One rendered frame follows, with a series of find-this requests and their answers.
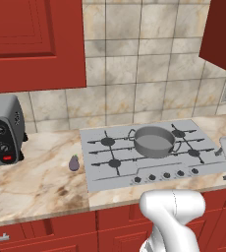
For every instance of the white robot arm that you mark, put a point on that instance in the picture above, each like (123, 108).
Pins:
(170, 216)

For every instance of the grey metal pot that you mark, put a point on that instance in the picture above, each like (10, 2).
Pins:
(154, 144)

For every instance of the purple eggplant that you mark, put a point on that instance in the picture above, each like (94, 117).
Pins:
(73, 163)

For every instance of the black hob knob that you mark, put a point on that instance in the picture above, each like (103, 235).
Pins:
(166, 175)
(180, 173)
(137, 179)
(194, 170)
(152, 177)

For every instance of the red base cupboard door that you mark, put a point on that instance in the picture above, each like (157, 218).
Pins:
(221, 220)
(121, 229)

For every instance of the grey hob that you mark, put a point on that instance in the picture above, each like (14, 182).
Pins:
(118, 177)

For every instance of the red base cupboard panel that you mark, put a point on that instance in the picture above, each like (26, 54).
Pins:
(69, 233)

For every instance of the grey toaster oven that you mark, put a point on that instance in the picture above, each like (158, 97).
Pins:
(10, 111)

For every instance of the red drawer front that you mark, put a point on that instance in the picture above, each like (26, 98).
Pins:
(7, 247)

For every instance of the red wall cupboard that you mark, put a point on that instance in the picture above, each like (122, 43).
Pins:
(221, 29)

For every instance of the red wall cupboard door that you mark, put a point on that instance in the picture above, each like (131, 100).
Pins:
(26, 39)

